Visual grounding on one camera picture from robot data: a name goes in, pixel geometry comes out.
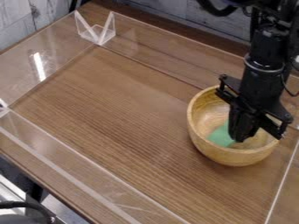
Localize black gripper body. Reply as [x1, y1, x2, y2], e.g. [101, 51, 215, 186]
[217, 55, 294, 140]

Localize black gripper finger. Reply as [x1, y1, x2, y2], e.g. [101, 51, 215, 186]
[229, 102, 259, 143]

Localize green rectangular block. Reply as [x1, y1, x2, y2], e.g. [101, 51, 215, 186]
[209, 122, 235, 147]

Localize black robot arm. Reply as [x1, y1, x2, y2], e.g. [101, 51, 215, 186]
[197, 0, 299, 143]

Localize light wooden bowl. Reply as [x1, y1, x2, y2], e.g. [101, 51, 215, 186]
[187, 86, 279, 167]

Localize clear acrylic tray walls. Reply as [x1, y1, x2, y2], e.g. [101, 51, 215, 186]
[0, 10, 299, 224]

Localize black metal table frame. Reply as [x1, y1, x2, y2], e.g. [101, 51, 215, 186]
[0, 157, 93, 224]

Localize black cable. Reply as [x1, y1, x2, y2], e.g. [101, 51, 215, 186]
[0, 200, 58, 224]

